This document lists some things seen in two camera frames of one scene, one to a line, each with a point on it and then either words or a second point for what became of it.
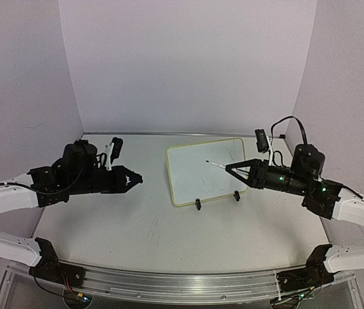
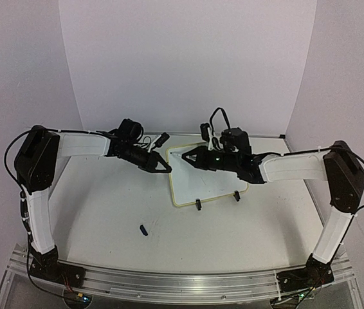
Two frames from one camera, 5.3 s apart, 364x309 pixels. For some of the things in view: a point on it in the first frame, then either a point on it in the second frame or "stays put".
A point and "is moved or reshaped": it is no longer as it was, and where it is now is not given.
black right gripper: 259,174 to 199,159
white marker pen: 235,169 is moved or reshaped
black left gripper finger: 125,170 to 155,158
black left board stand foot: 198,204 stays put
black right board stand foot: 236,195 stays put
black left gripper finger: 132,180 to 152,169
